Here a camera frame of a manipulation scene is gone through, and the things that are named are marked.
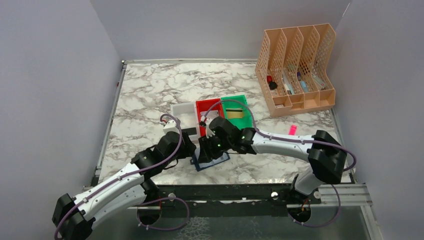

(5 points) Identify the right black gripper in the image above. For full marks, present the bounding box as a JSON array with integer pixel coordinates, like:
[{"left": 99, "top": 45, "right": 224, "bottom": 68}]
[{"left": 198, "top": 132, "right": 233, "bottom": 164}]

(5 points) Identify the navy blue card holder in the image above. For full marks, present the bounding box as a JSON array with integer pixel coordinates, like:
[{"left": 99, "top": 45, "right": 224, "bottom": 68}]
[{"left": 190, "top": 148, "right": 230, "bottom": 172}]

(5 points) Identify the white plastic bin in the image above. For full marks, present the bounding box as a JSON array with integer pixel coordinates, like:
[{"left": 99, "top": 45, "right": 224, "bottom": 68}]
[{"left": 170, "top": 102, "right": 200, "bottom": 141}]

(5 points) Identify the peach file organizer rack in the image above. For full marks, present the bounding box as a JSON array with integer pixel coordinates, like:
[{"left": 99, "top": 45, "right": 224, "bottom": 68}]
[{"left": 255, "top": 23, "right": 336, "bottom": 117}]

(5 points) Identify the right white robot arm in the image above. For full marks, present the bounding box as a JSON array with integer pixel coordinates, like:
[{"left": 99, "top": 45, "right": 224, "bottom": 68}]
[{"left": 194, "top": 117, "right": 347, "bottom": 204}]

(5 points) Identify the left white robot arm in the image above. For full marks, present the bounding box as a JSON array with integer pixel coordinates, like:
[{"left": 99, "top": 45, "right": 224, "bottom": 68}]
[{"left": 52, "top": 131, "right": 196, "bottom": 240}]

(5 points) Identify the gold card in green bin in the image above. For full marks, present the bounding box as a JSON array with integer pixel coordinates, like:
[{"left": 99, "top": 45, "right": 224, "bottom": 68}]
[{"left": 225, "top": 108, "right": 245, "bottom": 119}]

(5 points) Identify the black card in white bin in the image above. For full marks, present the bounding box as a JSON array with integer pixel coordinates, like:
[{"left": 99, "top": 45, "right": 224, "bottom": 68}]
[{"left": 182, "top": 127, "right": 198, "bottom": 136}]

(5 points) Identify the green plastic bin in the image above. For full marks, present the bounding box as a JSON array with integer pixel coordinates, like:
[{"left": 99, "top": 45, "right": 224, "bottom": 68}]
[{"left": 220, "top": 94, "right": 253, "bottom": 130}]

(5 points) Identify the red plastic bin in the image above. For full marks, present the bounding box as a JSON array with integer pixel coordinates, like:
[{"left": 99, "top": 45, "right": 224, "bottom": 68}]
[{"left": 195, "top": 97, "right": 226, "bottom": 137}]

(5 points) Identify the pink highlighter pen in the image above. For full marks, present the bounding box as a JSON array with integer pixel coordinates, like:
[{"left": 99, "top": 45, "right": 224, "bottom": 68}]
[{"left": 288, "top": 124, "right": 297, "bottom": 136}]

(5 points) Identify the red black stamp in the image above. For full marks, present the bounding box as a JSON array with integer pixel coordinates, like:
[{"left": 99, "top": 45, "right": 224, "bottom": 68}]
[{"left": 266, "top": 75, "right": 278, "bottom": 91}]

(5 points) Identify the clear pen pack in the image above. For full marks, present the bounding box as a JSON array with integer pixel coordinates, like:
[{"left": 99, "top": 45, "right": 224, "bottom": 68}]
[{"left": 282, "top": 71, "right": 295, "bottom": 95}]

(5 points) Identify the grey stapler in rack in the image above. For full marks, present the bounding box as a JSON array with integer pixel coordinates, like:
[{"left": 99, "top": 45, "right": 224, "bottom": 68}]
[{"left": 311, "top": 72, "right": 327, "bottom": 90}]

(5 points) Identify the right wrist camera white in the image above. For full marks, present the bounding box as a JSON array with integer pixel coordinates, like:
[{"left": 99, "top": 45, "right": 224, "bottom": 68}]
[{"left": 199, "top": 118, "right": 216, "bottom": 138}]

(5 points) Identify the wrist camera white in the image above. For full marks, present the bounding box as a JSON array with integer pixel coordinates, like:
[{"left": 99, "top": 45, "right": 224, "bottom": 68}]
[
  {"left": 199, "top": 118, "right": 216, "bottom": 138},
  {"left": 162, "top": 120, "right": 179, "bottom": 134}
]

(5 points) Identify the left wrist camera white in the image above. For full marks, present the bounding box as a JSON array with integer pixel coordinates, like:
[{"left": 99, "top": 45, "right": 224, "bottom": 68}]
[{"left": 162, "top": 120, "right": 179, "bottom": 134}]

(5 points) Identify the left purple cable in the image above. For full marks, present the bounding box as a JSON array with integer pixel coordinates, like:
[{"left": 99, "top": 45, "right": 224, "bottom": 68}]
[{"left": 53, "top": 113, "right": 183, "bottom": 240}]

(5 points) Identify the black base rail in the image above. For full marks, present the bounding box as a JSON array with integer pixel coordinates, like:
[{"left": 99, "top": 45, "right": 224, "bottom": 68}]
[{"left": 82, "top": 177, "right": 372, "bottom": 220}]

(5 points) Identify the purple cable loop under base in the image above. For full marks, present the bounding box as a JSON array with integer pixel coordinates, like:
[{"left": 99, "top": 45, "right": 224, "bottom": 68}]
[{"left": 136, "top": 197, "right": 190, "bottom": 231}]

